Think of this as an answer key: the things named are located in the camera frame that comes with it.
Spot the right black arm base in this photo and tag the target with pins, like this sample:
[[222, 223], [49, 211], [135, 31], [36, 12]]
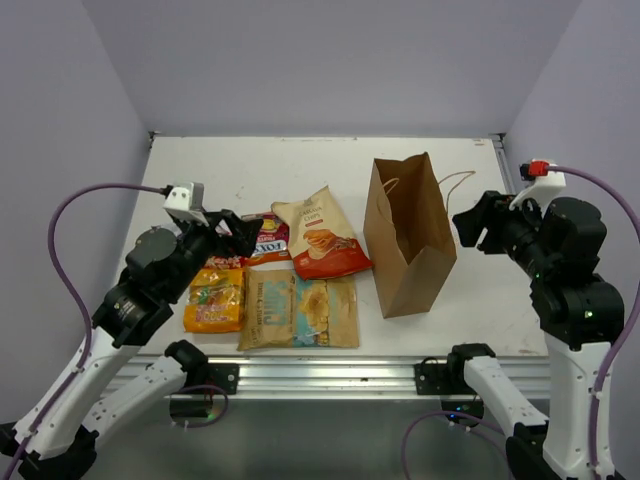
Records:
[[443, 379]]

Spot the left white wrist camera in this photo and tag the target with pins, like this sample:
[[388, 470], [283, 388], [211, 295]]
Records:
[[183, 202]]

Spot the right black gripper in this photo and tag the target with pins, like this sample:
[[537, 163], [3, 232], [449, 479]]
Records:
[[491, 211]]

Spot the brown paper bag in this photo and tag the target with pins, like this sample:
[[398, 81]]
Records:
[[408, 234]]

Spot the yellow gummy candy bag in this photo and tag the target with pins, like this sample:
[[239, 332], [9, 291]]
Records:
[[215, 302]]

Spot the small red snack bag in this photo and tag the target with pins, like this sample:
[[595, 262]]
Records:
[[225, 263]]

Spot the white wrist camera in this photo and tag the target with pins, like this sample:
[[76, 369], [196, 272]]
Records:
[[183, 202], [543, 184]]

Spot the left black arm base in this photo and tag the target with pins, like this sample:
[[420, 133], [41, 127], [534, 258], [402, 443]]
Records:
[[202, 397]]

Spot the beige blue chips bag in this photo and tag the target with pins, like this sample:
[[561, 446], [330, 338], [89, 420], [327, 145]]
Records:
[[283, 310]]

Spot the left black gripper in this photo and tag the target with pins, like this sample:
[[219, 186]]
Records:
[[243, 231]]

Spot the red Fox's candy bag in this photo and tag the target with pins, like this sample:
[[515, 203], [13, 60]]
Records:
[[272, 240]]

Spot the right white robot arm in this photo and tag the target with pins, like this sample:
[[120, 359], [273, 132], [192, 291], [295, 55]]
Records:
[[581, 317]]

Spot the cassava chips bag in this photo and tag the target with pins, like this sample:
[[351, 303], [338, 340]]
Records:
[[322, 242]]

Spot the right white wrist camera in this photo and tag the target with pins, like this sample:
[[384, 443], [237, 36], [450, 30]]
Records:
[[543, 184]]

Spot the aluminium frame rail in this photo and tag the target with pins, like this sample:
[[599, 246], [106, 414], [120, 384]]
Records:
[[340, 378]]

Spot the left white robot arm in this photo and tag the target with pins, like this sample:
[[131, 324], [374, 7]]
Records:
[[60, 436]]

